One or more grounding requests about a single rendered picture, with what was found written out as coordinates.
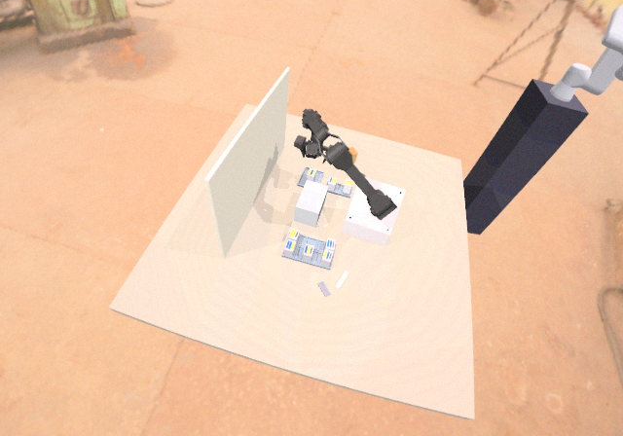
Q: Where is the small tan block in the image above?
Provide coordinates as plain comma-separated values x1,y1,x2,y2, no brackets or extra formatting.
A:
349,147,358,163

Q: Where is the beige flat board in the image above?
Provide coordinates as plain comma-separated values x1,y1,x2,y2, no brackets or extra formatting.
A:
204,67,291,259

